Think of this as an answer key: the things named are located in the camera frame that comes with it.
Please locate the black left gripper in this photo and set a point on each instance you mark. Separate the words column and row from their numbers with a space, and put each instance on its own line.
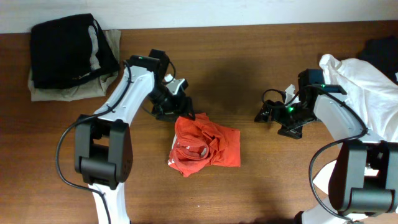
column 175, row 107

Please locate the white t-shirt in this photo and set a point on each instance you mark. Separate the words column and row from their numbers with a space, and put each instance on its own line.
column 370, row 93

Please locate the folded beige garment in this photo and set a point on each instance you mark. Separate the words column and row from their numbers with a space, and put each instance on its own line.
column 92, row 89

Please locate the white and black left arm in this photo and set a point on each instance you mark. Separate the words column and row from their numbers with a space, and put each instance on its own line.
column 103, row 147

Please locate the folded black garment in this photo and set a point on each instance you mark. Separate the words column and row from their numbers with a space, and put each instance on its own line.
column 69, row 52

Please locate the dark garment at right edge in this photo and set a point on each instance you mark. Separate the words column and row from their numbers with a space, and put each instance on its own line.
column 382, row 54

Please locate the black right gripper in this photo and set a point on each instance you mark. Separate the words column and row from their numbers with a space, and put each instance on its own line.
column 280, row 118

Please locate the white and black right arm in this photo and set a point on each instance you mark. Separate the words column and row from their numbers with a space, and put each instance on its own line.
column 363, row 182

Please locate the orange FRAM t-shirt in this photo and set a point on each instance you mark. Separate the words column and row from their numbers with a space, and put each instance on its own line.
column 200, row 142

